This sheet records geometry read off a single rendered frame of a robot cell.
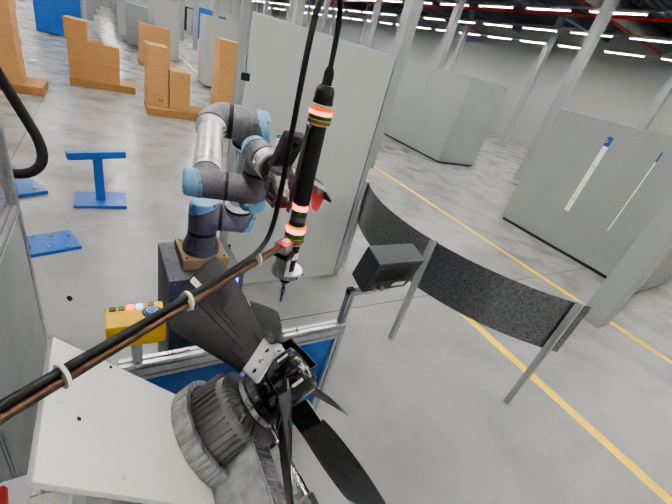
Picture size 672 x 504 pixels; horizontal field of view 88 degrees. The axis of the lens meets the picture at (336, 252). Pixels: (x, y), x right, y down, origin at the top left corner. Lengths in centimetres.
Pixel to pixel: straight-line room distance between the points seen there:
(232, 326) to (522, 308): 213
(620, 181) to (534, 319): 424
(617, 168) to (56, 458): 664
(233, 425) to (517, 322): 216
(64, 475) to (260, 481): 36
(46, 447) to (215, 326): 32
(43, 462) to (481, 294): 237
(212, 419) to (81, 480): 29
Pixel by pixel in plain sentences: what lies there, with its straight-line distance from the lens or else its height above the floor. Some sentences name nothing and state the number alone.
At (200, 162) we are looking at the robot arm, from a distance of 101.
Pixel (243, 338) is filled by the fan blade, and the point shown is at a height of 131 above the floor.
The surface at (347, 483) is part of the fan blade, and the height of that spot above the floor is 103.
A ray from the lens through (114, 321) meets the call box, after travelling 125.
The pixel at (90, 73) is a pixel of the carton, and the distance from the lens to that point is 992.
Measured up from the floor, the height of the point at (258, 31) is 191.
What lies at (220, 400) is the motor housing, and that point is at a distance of 90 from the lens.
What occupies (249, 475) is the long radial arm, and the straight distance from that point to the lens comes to 88.
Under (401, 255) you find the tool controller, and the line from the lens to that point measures 154.
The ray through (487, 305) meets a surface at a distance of 263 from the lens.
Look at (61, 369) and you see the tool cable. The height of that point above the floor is 156.
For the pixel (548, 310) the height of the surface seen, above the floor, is 84.
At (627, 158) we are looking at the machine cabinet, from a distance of 666.
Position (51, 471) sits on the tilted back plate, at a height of 135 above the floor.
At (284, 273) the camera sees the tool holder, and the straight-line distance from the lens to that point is 77.
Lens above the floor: 191
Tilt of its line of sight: 29 degrees down
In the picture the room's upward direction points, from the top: 16 degrees clockwise
